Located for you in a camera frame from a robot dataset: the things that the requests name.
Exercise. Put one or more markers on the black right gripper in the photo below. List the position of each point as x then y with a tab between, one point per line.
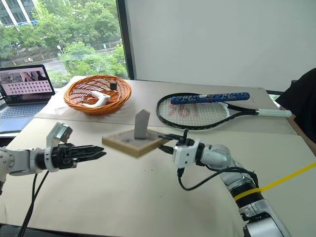
186	142

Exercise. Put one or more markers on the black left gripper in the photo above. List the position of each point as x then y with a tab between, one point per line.
64	158

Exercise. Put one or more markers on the wooden board with grey peg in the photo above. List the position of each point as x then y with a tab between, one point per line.
134	144

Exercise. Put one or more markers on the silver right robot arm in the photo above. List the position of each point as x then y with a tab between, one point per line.
218	154

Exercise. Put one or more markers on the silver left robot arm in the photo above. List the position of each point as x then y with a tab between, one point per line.
17	160

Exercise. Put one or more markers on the small orange brown item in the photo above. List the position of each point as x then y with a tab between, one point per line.
87	100

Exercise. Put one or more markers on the white glue gun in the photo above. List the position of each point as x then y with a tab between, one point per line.
100	98

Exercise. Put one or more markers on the orange woven basket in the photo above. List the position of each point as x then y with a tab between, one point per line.
74	98

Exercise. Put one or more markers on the blue patterned tube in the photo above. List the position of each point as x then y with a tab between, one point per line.
209	98

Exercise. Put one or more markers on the small black object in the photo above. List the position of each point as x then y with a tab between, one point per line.
113	86

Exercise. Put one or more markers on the black tennis racket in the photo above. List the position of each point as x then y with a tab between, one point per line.
242	113

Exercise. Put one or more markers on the open grey laptop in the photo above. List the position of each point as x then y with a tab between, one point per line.
27	85

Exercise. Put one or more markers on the person in black clothes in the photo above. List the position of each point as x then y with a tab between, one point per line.
301	103

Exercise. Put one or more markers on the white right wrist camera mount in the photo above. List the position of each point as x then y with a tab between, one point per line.
185	158

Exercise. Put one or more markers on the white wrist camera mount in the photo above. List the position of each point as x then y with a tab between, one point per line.
57	132
185	158

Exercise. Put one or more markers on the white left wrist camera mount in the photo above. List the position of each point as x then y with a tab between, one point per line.
57	132

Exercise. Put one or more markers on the black window frame post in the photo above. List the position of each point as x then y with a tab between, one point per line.
126	39

